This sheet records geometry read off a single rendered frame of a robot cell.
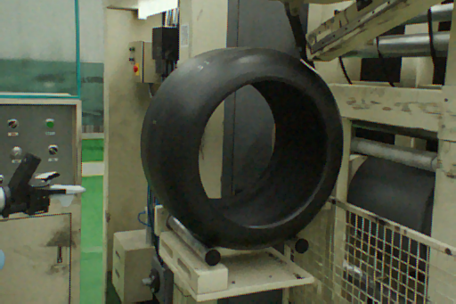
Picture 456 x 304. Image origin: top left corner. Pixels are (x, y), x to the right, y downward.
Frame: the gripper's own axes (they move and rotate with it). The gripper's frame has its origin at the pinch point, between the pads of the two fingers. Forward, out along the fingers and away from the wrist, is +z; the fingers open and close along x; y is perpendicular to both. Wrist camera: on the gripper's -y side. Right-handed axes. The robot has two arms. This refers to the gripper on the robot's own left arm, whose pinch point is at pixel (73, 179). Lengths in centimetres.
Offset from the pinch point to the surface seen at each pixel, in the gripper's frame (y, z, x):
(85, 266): 128, 104, -153
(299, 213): -2, 40, 53
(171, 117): -26.2, 7.1, 32.2
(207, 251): 9.2, 16.4, 42.0
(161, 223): 15.6, 26.5, 10.6
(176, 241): 17.3, 24.9, 20.5
